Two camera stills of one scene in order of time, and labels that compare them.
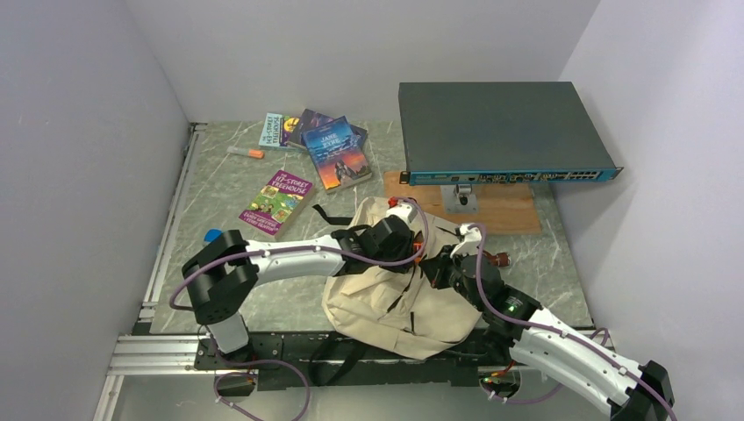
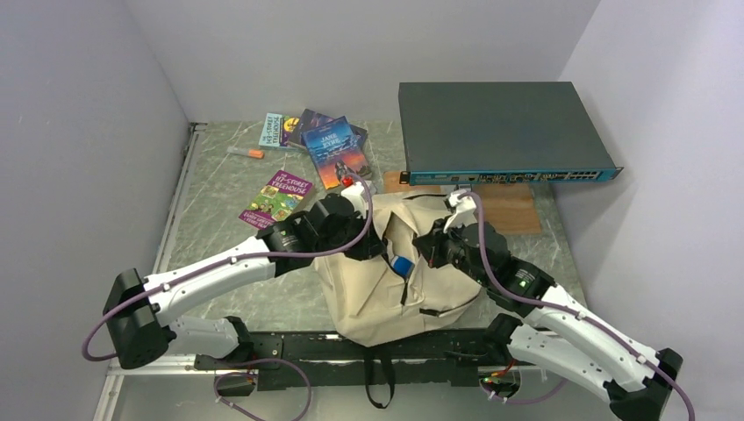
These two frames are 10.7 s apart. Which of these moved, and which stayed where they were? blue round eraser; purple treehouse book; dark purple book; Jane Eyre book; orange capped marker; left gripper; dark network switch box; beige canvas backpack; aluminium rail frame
Moved: beige canvas backpack; left gripper; blue round eraser
Stayed: purple treehouse book; dark network switch box; orange capped marker; dark purple book; Jane Eyre book; aluminium rail frame
